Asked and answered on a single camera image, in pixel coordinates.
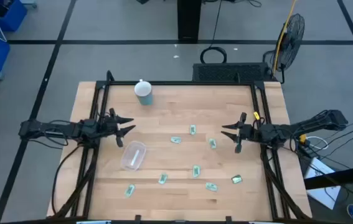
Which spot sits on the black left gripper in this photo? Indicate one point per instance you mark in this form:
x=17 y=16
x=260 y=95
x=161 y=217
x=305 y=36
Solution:
x=107 y=126

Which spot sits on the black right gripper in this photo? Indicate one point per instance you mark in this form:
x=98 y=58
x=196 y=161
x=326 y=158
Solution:
x=251 y=132

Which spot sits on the green sweetener packet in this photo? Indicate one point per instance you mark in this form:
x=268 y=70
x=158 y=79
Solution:
x=211 y=186
x=129 y=190
x=176 y=139
x=212 y=143
x=236 y=179
x=162 y=178
x=196 y=171
x=192 y=129

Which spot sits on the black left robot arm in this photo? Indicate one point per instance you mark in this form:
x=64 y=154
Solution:
x=54 y=130

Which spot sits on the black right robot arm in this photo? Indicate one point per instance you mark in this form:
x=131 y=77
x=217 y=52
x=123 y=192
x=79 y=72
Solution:
x=288 y=128

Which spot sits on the yellow tag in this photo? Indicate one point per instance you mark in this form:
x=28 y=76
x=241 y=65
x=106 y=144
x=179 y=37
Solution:
x=256 y=115

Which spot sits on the teal cup white inside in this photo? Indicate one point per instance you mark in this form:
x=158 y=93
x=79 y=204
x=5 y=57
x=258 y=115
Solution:
x=145 y=98

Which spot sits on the white sweetener packet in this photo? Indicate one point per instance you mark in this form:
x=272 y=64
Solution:
x=134 y=158

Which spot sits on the clear plastic container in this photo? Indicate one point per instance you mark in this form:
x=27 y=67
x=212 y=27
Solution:
x=127 y=162

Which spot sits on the black perforated metal box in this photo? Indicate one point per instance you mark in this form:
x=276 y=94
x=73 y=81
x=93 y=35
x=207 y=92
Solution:
x=226 y=72

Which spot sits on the black floor fan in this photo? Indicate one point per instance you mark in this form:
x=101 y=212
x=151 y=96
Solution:
x=291 y=40

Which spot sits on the white cardboard box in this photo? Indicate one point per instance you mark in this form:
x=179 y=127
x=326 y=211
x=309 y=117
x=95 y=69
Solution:
x=325 y=197

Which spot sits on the black metal beam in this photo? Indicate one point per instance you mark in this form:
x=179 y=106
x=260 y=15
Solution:
x=341 y=177

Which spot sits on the black upright column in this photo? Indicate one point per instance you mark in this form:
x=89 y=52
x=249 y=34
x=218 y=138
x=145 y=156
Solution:
x=189 y=18

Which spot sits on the black aluminium table frame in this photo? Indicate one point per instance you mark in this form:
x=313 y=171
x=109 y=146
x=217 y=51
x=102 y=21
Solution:
x=179 y=83

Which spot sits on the black frame clip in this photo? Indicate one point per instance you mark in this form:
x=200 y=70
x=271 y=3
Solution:
x=137 y=218
x=228 y=219

